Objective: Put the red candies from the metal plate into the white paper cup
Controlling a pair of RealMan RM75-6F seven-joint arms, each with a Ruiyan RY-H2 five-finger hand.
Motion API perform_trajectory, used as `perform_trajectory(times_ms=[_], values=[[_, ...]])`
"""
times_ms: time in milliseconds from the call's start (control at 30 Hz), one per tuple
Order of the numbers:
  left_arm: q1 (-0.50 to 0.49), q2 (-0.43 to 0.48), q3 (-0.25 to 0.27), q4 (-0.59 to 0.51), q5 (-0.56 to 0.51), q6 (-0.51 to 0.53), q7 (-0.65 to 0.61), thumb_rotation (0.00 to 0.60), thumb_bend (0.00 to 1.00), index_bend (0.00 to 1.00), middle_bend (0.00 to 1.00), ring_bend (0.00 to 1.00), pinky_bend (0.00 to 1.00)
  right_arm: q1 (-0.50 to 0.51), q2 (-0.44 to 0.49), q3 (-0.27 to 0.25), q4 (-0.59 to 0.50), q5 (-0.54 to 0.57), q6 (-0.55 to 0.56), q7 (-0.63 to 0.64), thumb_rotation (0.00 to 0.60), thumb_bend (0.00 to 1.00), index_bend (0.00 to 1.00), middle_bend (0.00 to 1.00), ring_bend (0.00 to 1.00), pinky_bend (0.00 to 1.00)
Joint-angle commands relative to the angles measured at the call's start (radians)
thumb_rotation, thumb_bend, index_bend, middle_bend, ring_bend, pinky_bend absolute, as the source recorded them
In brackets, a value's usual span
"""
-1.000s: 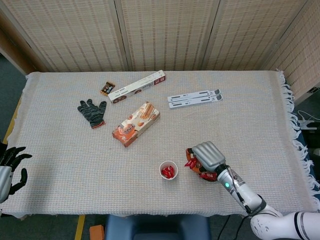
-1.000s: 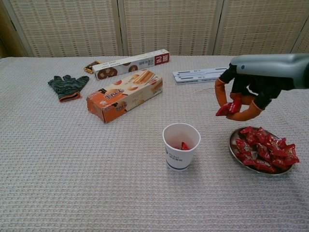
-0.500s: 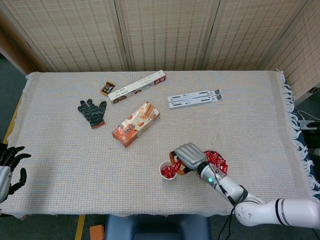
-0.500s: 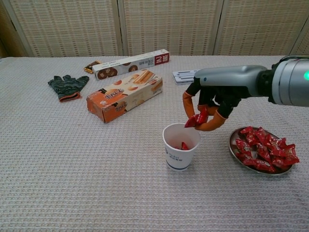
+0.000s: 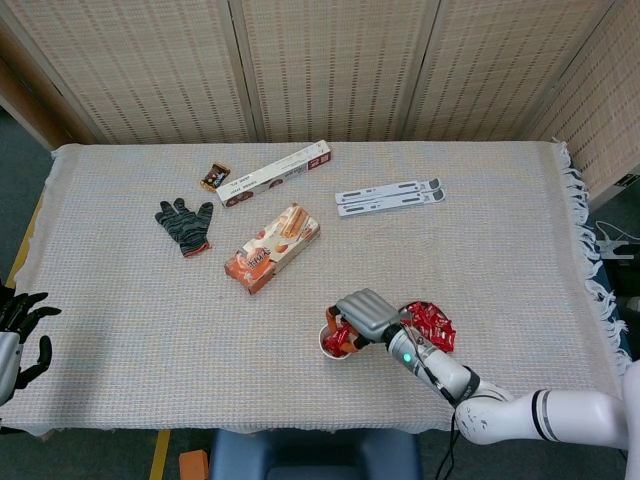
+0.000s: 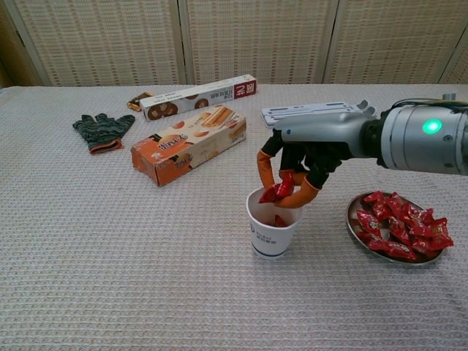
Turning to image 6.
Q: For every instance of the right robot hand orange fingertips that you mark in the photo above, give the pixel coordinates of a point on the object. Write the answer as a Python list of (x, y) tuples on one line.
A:
[(318, 135)]

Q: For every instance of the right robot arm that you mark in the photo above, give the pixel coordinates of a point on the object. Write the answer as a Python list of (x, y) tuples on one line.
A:
[(413, 135)]

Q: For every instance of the folded white laptop stand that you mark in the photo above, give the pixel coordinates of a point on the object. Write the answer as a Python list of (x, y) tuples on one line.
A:
[(311, 108)]

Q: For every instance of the round steel plate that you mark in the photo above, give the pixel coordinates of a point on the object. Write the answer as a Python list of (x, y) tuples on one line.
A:
[(352, 214)]

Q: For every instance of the white paper cup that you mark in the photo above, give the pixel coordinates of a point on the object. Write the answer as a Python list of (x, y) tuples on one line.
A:
[(272, 241)]

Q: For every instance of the long white cookie box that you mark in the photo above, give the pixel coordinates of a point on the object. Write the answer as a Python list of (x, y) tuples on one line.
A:
[(190, 100)]

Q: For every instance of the orange biscuit box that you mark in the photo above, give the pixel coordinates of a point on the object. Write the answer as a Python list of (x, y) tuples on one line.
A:
[(183, 146)]

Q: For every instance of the brown chocolate wrapper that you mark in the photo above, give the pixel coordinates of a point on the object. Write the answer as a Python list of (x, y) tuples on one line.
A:
[(136, 102)]

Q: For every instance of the grey knit glove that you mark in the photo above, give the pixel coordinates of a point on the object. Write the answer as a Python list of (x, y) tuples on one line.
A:
[(98, 129)]

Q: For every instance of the beige woven tablecloth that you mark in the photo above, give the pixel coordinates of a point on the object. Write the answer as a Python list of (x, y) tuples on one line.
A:
[(109, 237)]

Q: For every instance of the bamboo folding screen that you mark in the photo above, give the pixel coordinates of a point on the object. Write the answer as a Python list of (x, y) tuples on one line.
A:
[(102, 40)]

